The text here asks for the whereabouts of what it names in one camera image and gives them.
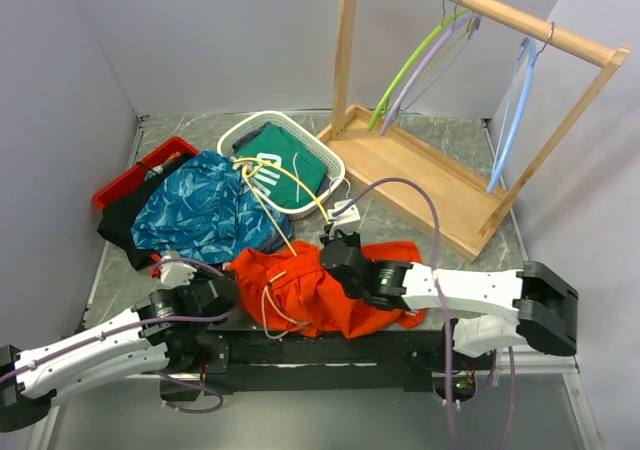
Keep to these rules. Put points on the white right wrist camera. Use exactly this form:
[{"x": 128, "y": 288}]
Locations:
[{"x": 345, "y": 217}]

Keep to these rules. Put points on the blue patterned shorts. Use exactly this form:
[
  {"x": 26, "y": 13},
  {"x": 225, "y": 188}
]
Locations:
[{"x": 204, "y": 210}]

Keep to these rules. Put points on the blue plastic hanger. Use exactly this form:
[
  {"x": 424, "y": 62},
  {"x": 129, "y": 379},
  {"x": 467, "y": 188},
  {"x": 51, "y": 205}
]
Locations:
[{"x": 515, "y": 106}]

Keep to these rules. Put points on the green plastic hanger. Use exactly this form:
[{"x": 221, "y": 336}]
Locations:
[{"x": 461, "y": 23}]

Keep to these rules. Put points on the white perforated plastic basket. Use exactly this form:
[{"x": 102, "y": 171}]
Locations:
[{"x": 273, "y": 136}]

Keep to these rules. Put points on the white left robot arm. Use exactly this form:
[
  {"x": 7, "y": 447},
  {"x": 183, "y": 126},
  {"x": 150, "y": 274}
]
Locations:
[{"x": 160, "y": 333}]

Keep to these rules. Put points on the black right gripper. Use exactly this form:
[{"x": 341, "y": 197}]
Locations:
[{"x": 355, "y": 237}]

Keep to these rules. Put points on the black garment in tray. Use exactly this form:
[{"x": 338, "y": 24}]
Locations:
[{"x": 116, "y": 228}]

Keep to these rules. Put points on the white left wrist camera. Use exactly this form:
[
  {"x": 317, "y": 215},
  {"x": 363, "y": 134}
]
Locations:
[{"x": 174, "y": 273}]

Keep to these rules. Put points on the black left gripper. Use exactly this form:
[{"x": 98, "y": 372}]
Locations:
[{"x": 204, "y": 274}]

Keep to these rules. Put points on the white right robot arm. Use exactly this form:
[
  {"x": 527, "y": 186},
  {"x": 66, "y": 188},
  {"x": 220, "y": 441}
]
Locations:
[{"x": 531, "y": 306}]

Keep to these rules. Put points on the yellow plastic hanger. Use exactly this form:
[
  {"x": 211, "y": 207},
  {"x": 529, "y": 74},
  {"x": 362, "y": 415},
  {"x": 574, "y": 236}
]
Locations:
[{"x": 249, "y": 166}]

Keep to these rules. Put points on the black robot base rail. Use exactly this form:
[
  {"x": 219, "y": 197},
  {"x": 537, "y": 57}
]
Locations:
[{"x": 234, "y": 361}]

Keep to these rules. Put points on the orange drawstring shorts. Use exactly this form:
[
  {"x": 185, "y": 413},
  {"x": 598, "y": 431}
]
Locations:
[{"x": 289, "y": 291}]

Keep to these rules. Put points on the red plastic tray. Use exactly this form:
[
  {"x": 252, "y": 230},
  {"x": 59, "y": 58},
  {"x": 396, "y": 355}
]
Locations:
[{"x": 146, "y": 174}]

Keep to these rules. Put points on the purple plastic hanger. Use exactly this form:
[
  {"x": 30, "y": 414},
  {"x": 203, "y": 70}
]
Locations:
[{"x": 402, "y": 92}]

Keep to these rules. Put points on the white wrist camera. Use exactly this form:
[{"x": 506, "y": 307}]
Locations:
[
  {"x": 174, "y": 273},
  {"x": 345, "y": 217}
]

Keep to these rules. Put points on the wooden clothes rack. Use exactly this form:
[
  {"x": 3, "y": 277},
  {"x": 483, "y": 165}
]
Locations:
[{"x": 468, "y": 215}]

